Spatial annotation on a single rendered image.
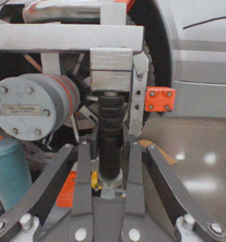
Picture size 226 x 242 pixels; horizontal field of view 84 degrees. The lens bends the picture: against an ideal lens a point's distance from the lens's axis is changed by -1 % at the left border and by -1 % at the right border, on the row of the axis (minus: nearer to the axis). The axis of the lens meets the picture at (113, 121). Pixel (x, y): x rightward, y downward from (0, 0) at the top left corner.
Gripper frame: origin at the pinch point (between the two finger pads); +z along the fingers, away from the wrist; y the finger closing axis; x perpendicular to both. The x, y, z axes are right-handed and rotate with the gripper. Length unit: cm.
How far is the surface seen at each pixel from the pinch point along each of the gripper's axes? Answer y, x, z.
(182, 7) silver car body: 24, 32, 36
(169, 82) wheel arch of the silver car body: 24.0, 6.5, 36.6
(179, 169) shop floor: 73, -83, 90
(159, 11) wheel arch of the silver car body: 16.1, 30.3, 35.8
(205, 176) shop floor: 94, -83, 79
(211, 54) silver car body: 38, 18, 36
